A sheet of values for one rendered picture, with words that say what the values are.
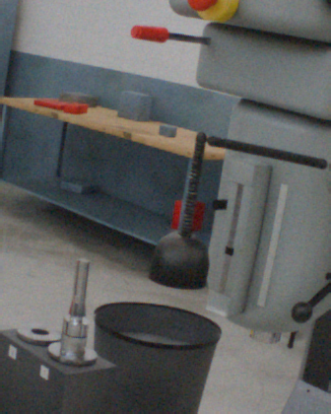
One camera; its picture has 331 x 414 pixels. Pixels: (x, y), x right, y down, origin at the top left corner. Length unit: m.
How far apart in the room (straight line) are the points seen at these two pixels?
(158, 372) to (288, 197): 2.11
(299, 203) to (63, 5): 7.25
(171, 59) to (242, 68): 6.12
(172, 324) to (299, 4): 2.70
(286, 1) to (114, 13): 6.81
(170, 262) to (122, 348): 2.17
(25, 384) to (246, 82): 0.75
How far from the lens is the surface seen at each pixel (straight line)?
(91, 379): 1.68
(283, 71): 1.24
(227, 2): 1.16
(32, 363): 1.71
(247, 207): 1.27
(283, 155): 1.17
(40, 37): 8.65
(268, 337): 1.41
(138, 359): 3.32
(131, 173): 7.64
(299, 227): 1.28
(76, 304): 1.67
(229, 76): 1.30
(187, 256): 1.18
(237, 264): 1.29
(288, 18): 1.13
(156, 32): 1.24
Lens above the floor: 1.73
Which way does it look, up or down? 11 degrees down
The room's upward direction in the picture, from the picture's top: 9 degrees clockwise
